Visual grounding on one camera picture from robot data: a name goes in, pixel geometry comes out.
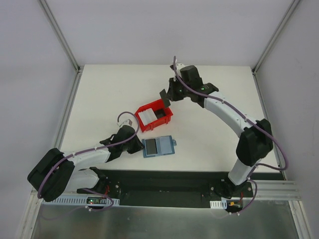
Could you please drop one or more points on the grey credit card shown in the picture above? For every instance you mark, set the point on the grey credit card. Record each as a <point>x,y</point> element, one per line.
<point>151,146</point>

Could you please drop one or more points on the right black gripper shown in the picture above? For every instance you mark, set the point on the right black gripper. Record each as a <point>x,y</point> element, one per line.
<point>171,90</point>

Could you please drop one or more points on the aluminium frame post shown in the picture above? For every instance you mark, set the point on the aluminium frame post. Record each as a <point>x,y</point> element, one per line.
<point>276,34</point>
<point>59,34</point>

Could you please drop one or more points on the right aluminium frame post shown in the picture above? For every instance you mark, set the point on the right aluminium frame post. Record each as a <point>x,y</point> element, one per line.
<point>276,34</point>

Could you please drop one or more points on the left white cable duct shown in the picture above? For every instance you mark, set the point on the left white cable duct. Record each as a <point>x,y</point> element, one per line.
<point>85,201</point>

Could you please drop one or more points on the left aluminium frame post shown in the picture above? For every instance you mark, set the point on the left aluminium frame post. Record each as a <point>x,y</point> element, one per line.
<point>59,34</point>

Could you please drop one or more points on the red plastic bin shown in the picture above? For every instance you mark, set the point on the red plastic bin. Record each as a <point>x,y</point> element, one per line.
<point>155,105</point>

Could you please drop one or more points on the blue card holder wallet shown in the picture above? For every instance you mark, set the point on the blue card holder wallet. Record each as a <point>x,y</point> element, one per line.
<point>165,146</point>

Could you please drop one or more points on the aluminium rail profile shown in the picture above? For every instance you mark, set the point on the aluminium rail profile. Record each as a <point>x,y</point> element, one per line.
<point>277,190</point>

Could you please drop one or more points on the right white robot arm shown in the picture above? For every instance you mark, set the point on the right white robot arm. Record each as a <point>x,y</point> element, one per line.
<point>254,135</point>

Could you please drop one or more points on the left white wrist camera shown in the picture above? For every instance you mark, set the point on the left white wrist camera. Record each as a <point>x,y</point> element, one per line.
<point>127,122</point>

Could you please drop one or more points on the black credit card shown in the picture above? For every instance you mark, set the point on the black credit card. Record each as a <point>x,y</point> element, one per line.
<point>160,113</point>

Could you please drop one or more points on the white cards stack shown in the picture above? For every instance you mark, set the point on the white cards stack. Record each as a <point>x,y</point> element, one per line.
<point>147,116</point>

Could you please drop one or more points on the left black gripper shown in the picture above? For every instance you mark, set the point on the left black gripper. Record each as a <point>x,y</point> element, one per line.
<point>134,145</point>

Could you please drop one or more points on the white cable duct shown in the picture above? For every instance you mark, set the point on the white cable duct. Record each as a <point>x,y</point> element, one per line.
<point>222,204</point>
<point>85,201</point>

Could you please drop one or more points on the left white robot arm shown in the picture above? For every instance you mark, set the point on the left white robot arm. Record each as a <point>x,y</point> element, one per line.
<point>58,172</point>

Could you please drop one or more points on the right white cable duct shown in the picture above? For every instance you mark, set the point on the right white cable duct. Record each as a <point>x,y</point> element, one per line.
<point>222,204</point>

